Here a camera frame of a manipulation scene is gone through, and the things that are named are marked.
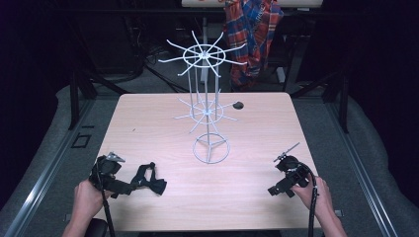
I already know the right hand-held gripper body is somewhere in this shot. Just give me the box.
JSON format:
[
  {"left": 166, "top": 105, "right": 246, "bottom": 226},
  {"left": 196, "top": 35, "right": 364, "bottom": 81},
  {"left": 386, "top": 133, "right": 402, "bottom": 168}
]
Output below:
[{"left": 273, "top": 141, "right": 313, "bottom": 192}]

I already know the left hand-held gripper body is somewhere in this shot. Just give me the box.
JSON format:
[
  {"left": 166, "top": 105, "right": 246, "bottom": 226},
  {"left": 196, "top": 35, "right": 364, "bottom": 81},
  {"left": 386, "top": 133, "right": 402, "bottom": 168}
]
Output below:
[{"left": 88, "top": 151, "right": 126, "bottom": 193}]

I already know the black bow tie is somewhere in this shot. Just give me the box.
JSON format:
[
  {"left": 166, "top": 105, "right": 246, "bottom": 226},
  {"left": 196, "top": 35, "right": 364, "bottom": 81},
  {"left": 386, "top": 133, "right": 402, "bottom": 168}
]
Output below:
[{"left": 129, "top": 161, "right": 168, "bottom": 197}]

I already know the person's right hand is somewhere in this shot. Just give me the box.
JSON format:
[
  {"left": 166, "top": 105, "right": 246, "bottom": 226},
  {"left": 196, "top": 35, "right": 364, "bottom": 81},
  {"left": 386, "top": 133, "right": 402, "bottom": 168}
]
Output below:
[{"left": 291, "top": 175, "right": 332, "bottom": 220}]

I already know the person's left hand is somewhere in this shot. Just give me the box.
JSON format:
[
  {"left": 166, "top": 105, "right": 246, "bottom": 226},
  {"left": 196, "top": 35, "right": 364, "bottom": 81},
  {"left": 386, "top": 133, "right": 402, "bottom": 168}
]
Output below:
[{"left": 72, "top": 179, "right": 116, "bottom": 221}]

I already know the black chair seat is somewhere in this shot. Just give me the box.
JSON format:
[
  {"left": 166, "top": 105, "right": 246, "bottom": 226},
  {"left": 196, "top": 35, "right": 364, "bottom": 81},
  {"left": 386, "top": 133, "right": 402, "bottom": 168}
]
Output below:
[{"left": 83, "top": 217, "right": 109, "bottom": 237}]

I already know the black metal stand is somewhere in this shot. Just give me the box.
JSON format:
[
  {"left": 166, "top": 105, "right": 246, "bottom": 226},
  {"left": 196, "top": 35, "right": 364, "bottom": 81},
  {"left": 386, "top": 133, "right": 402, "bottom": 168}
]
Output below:
[
  {"left": 67, "top": 67, "right": 129, "bottom": 131},
  {"left": 290, "top": 70, "right": 351, "bottom": 134}
]

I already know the red blue plaid cloth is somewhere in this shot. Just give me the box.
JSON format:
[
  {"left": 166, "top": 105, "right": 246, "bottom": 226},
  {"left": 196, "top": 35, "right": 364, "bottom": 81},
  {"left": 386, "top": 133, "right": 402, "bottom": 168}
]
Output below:
[{"left": 222, "top": 0, "right": 285, "bottom": 92}]

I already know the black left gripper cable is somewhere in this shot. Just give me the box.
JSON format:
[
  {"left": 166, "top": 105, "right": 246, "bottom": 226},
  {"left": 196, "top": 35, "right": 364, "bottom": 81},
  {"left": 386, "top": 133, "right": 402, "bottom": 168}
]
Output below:
[{"left": 95, "top": 157, "right": 117, "bottom": 237}]

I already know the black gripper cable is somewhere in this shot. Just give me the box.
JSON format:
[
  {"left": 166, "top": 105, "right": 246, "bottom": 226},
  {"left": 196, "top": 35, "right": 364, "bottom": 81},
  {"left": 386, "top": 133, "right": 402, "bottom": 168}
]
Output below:
[
  {"left": 297, "top": 162, "right": 319, "bottom": 237},
  {"left": 95, "top": 157, "right": 117, "bottom": 237}
]

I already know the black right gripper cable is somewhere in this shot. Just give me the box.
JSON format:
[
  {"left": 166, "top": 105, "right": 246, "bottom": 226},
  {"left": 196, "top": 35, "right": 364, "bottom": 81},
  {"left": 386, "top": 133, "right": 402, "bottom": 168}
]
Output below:
[{"left": 297, "top": 162, "right": 319, "bottom": 237}]

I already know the metal floor rail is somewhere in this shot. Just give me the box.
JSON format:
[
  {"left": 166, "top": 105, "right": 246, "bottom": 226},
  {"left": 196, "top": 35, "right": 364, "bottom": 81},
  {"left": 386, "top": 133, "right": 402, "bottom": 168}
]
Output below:
[
  {"left": 324, "top": 98, "right": 401, "bottom": 237},
  {"left": 2, "top": 98, "right": 95, "bottom": 237}
]

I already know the white wire display rack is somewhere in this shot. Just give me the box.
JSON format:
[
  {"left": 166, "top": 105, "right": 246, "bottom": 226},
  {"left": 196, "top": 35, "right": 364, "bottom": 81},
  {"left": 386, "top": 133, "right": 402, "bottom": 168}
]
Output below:
[{"left": 157, "top": 30, "right": 249, "bottom": 165}]

